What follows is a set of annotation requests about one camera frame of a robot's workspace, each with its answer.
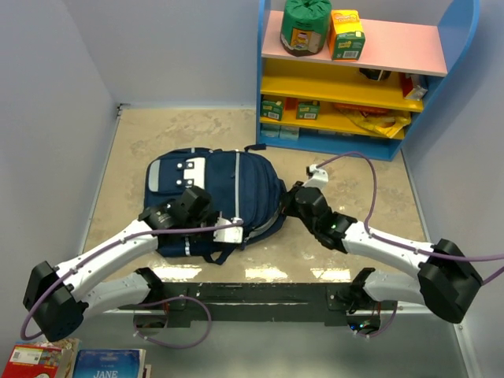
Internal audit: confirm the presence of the navy blue school backpack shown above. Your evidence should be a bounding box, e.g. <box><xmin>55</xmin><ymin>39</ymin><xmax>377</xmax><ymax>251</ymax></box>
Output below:
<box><xmin>143</xmin><ymin>146</ymin><xmax>287</xmax><ymax>265</ymax></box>

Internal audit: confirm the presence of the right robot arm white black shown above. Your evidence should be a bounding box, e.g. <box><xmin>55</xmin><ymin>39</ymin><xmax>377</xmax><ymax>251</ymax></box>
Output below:
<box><xmin>280</xmin><ymin>183</ymin><xmax>483</xmax><ymax>324</ymax></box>

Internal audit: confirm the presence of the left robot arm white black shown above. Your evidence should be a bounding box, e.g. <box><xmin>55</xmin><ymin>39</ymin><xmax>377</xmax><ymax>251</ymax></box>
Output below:
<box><xmin>20</xmin><ymin>187</ymin><xmax>242</xmax><ymax>342</ymax></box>

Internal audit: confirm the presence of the yellow snack bag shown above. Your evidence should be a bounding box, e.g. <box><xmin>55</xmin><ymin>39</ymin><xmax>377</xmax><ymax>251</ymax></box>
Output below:
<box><xmin>332</xmin><ymin>102</ymin><xmax>412</xmax><ymax>139</ymax></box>

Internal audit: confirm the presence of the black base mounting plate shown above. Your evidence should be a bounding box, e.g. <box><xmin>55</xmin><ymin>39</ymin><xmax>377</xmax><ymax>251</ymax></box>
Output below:
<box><xmin>117</xmin><ymin>280</ymin><xmax>398</xmax><ymax>328</ymax></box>

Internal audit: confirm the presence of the right small green box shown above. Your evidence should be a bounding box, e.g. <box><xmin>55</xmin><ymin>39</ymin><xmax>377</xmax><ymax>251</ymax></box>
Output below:
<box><xmin>296</xmin><ymin>100</ymin><xmax>321</xmax><ymax>120</ymax></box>

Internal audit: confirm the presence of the small green box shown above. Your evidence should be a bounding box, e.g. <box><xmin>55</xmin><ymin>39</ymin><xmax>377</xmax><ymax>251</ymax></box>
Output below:
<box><xmin>296</xmin><ymin>100</ymin><xmax>321</xmax><ymax>120</ymax></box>
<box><xmin>260</xmin><ymin>94</ymin><xmax>284</xmax><ymax>120</ymax></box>

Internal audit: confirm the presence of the left small green box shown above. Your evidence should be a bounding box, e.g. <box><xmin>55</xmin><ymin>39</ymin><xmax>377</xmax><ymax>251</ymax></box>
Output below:
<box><xmin>260</xmin><ymin>94</ymin><xmax>284</xmax><ymax>120</ymax></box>

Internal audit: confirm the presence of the colourful blue toy shelf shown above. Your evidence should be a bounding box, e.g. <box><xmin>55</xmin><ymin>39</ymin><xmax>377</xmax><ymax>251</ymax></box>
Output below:
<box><xmin>256</xmin><ymin>1</ymin><xmax>480</xmax><ymax>161</ymax></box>

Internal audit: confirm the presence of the red white packet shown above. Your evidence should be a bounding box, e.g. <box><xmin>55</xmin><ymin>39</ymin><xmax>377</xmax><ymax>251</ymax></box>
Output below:
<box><xmin>398</xmin><ymin>72</ymin><xmax>428</xmax><ymax>101</ymax></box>

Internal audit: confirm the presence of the orange green carton box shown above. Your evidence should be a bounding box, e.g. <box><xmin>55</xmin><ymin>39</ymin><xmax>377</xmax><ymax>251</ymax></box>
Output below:
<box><xmin>327</xmin><ymin>9</ymin><xmax>365</xmax><ymax>61</ymax></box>

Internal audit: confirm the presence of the blue Jane book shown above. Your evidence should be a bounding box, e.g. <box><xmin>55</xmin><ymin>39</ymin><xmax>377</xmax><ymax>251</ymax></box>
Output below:
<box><xmin>72</xmin><ymin>349</ymin><xmax>151</xmax><ymax>378</ymax></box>

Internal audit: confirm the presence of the green wrapped tissue roll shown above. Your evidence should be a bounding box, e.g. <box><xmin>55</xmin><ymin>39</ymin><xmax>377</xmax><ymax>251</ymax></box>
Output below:
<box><xmin>280</xmin><ymin>0</ymin><xmax>332</xmax><ymax>57</ymax></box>

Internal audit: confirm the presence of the red book bottom left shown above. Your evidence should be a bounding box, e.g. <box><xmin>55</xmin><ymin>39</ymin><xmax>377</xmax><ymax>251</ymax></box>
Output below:
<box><xmin>1</xmin><ymin>339</ymin><xmax>81</xmax><ymax>378</ymax></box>

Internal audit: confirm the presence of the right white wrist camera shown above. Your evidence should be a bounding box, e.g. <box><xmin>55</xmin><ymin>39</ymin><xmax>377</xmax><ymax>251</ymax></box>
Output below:
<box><xmin>302</xmin><ymin>164</ymin><xmax>328</xmax><ymax>191</ymax></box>

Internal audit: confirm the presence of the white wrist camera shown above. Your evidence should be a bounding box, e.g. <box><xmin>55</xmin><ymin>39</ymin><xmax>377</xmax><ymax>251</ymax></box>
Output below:
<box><xmin>213</xmin><ymin>217</ymin><xmax>243</xmax><ymax>244</ymax></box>
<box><xmin>302</xmin><ymin>164</ymin><xmax>328</xmax><ymax>191</ymax></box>

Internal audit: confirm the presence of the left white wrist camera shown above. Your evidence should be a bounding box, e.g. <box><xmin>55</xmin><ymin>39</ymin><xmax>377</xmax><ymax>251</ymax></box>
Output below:
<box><xmin>213</xmin><ymin>217</ymin><xmax>243</xmax><ymax>244</ymax></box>

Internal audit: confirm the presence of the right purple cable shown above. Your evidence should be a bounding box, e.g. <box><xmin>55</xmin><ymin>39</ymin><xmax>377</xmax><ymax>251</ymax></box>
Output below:
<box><xmin>314</xmin><ymin>151</ymin><xmax>504</xmax><ymax>339</ymax></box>

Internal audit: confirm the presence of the purple cable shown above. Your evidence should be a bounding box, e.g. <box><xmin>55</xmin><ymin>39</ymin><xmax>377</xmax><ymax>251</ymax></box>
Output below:
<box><xmin>314</xmin><ymin>151</ymin><xmax>504</xmax><ymax>339</ymax></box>
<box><xmin>20</xmin><ymin>219</ymin><xmax>245</xmax><ymax>350</ymax></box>

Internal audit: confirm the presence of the aluminium rail frame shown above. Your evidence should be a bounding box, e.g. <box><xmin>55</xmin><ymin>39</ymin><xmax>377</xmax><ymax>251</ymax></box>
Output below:
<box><xmin>83</xmin><ymin>107</ymin><xmax>483</xmax><ymax>377</ymax></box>

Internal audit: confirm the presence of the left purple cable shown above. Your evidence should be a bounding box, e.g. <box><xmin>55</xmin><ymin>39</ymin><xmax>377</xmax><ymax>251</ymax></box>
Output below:
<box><xmin>20</xmin><ymin>219</ymin><xmax>245</xmax><ymax>350</ymax></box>

